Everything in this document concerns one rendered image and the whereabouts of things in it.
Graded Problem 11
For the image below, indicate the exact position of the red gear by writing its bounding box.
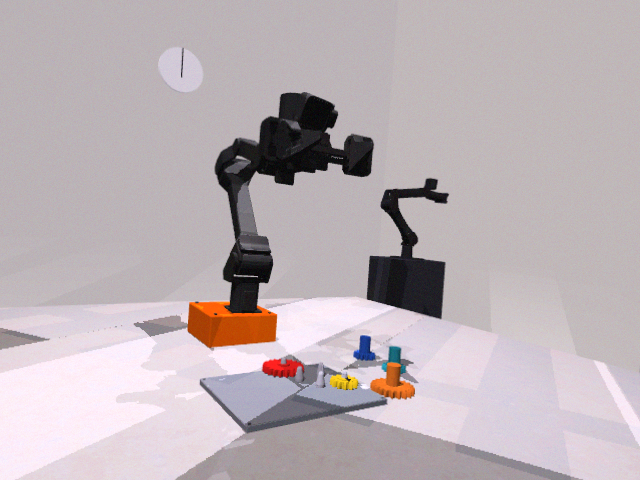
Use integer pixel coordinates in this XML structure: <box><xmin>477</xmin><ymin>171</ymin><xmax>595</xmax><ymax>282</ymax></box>
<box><xmin>263</xmin><ymin>359</ymin><xmax>304</xmax><ymax>378</ymax></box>

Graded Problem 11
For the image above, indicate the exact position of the teal gear with tall hub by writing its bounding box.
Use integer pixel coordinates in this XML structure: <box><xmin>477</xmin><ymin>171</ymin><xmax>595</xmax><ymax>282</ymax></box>
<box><xmin>381</xmin><ymin>347</ymin><xmax>406</xmax><ymax>374</ymax></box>

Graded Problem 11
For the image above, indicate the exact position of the blue gear with tall hub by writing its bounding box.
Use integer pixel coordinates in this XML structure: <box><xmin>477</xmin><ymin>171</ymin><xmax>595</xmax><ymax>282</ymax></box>
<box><xmin>353</xmin><ymin>335</ymin><xmax>375</xmax><ymax>361</ymax></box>

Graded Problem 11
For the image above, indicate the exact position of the orange gear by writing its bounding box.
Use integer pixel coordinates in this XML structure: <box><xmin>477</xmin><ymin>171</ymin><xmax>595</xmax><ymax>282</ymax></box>
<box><xmin>370</xmin><ymin>363</ymin><xmax>415</xmax><ymax>400</ymax></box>

